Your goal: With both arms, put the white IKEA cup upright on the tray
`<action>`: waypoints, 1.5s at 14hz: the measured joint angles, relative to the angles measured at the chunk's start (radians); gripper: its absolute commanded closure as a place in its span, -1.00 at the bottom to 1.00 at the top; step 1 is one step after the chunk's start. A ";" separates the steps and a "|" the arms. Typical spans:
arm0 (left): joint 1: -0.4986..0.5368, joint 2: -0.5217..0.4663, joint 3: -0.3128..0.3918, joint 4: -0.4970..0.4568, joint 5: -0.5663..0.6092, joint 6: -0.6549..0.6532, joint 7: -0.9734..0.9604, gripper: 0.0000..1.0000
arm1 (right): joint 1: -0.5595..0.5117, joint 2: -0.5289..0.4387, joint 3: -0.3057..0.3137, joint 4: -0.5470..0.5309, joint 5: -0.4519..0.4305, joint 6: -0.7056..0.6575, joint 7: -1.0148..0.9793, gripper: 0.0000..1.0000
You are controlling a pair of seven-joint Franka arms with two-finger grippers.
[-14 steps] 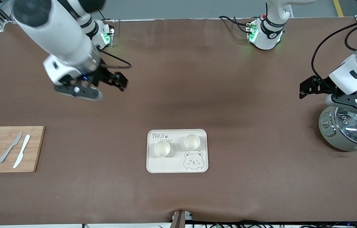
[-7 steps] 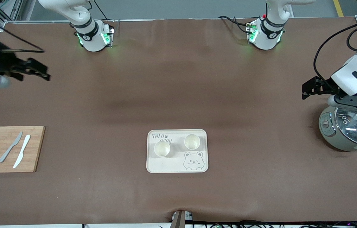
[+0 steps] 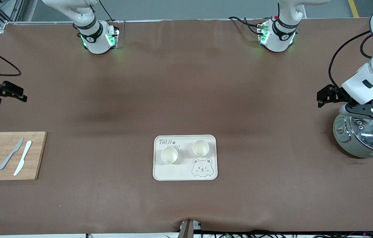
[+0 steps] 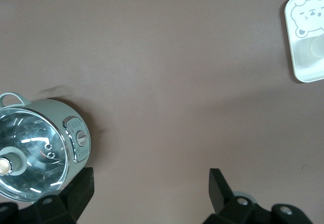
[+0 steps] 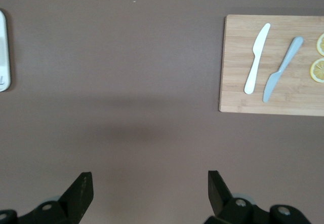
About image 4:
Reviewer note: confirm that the brown table cover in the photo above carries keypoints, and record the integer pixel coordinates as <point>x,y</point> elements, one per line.
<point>162,69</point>

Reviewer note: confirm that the cream tray with bear print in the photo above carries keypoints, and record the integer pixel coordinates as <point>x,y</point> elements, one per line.
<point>301,61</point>

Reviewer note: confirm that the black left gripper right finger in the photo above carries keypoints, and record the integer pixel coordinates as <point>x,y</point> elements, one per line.
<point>227,211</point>

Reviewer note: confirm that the glass pot lid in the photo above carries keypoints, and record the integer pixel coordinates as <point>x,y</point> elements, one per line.
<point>33,143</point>

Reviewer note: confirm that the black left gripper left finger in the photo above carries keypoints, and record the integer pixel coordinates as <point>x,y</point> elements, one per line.
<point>68,203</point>

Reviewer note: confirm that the grey-green electric pot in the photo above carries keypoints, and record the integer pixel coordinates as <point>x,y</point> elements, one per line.
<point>78,122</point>

